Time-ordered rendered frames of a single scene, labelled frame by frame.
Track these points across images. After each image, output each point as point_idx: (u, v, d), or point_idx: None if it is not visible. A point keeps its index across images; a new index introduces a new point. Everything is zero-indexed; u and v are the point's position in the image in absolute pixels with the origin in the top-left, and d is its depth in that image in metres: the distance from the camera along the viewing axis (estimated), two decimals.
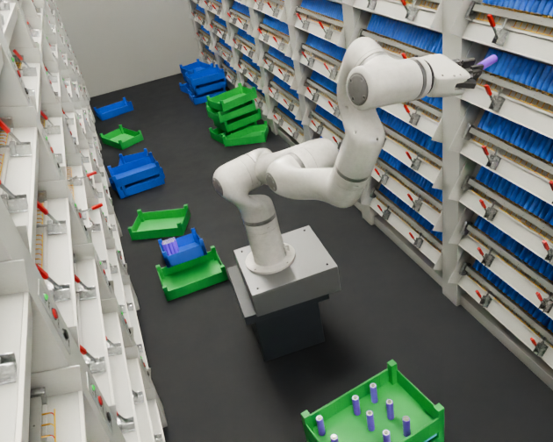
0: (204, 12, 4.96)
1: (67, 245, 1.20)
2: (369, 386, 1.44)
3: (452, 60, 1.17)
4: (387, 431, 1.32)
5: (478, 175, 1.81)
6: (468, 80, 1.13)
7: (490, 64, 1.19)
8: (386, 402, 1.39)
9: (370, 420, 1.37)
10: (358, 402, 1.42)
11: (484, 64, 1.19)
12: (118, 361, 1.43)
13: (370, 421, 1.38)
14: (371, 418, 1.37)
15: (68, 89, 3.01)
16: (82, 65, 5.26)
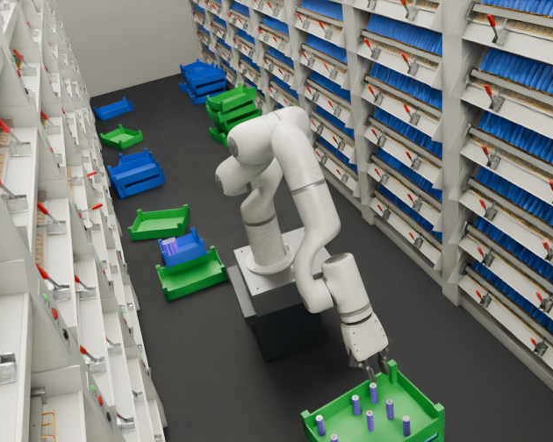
0: (204, 12, 4.96)
1: (67, 245, 1.20)
2: (369, 386, 1.44)
3: (384, 352, 1.37)
4: None
5: (478, 175, 1.81)
6: (356, 361, 1.36)
7: None
8: (386, 402, 1.39)
9: (370, 420, 1.37)
10: (358, 402, 1.42)
11: None
12: (118, 361, 1.43)
13: (370, 421, 1.38)
14: (371, 418, 1.37)
15: (68, 89, 3.01)
16: (82, 65, 5.26)
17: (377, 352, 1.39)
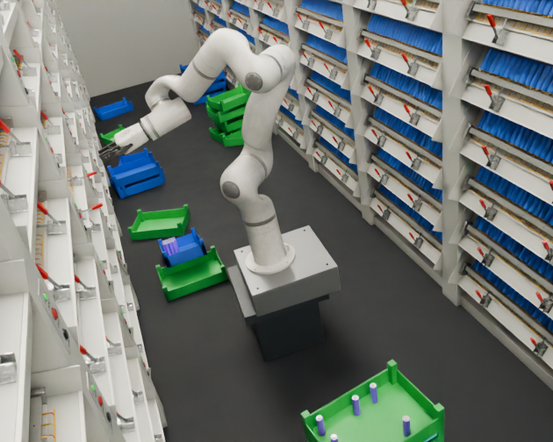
0: (204, 12, 4.96)
1: (67, 245, 1.20)
2: (369, 386, 1.44)
3: (117, 148, 1.86)
4: None
5: (478, 175, 1.81)
6: (120, 152, 1.79)
7: None
8: None
9: None
10: (358, 402, 1.42)
11: None
12: (118, 361, 1.43)
13: None
14: None
15: (68, 89, 3.01)
16: (82, 65, 5.26)
17: (113, 144, 1.84)
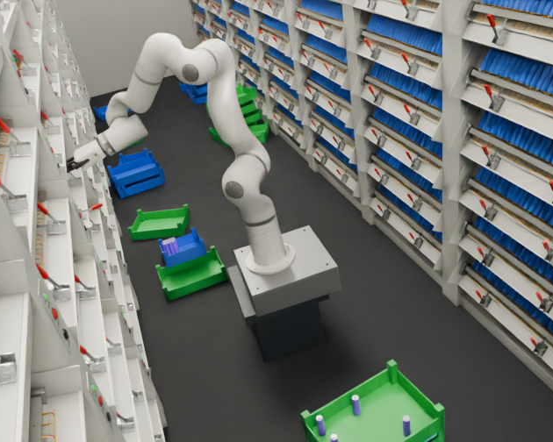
0: (204, 12, 4.96)
1: (67, 245, 1.20)
2: None
3: (71, 162, 1.86)
4: None
5: (478, 175, 1.81)
6: None
7: None
8: None
9: None
10: (358, 402, 1.42)
11: None
12: (118, 361, 1.43)
13: None
14: None
15: (68, 89, 3.01)
16: (82, 65, 5.26)
17: None
